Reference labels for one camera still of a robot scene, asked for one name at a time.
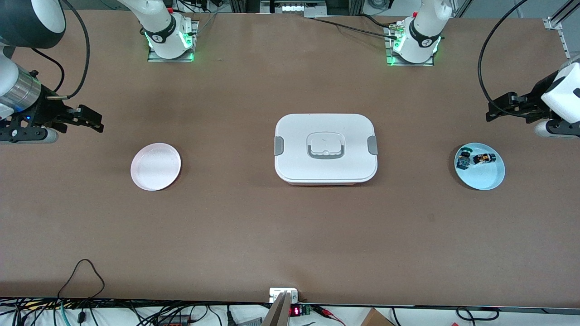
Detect white lunch box grey latches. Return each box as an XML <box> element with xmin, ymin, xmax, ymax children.
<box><xmin>274</xmin><ymin>113</ymin><xmax>378</xmax><ymax>186</ymax></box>

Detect light blue round plate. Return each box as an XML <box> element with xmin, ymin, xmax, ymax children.
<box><xmin>454</xmin><ymin>143</ymin><xmax>506</xmax><ymax>191</ymax></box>

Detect pink round plate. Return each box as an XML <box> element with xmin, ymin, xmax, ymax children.
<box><xmin>130</xmin><ymin>143</ymin><xmax>182</xmax><ymax>191</ymax></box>

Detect black table edge strip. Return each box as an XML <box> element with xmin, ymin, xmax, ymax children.
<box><xmin>0</xmin><ymin>297</ymin><xmax>580</xmax><ymax>314</ymax></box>

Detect silver electronic device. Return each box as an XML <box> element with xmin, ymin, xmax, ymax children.
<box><xmin>261</xmin><ymin>0</ymin><xmax>327</xmax><ymax>18</ymax></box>

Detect brown cardboard piece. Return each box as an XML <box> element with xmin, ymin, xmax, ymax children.
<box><xmin>360</xmin><ymin>308</ymin><xmax>395</xmax><ymax>326</ymax></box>

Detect white power block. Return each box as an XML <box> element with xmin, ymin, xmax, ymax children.
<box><xmin>269</xmin><ymin>288</ymin><xmax>299</xmax><ymax>303</ymax></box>

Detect red test leads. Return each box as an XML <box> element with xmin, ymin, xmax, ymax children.
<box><xmin>313</xmin><ymin>304</ymin><xmax>346</xmax><ymax>326</ymax></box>

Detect grey slanted bar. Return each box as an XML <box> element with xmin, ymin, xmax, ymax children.
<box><xmin>262</xmin><ymin>292</ymin><xmax>291</xmax><ymax>326</ymax></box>

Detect blue green push-button switch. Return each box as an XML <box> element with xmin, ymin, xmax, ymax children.
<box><xmin>456</xmin><ymin>146</ymin><xmax>472</xmax><ymax>171</ymax></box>

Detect aluminium frame profile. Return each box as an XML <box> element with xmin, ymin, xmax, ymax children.
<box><xmin>543</xmin><ymin>0</ymin><xmax>580</xmax><ymax>63</ymax></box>

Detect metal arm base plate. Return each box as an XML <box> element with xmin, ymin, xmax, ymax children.
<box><xmin>384</xmin><ymin>25</ymin><xmax>435</xmax><ymax>67</ymax></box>
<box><xmin>147</xmin><ymin>20</ymin><xmax>199</xmax><ymax>63</ymax></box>

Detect thin black cable loop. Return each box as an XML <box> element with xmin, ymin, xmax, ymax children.
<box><xmin>58</xmin><ymin>259</ymin><xmax>106</xmax><ymax>300</ymax></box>

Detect thick black base cable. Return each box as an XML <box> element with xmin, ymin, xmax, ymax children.
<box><xmin>313</xmin><ymin>14</ymin><xmax>404</xmax><ymax>40</ymax></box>

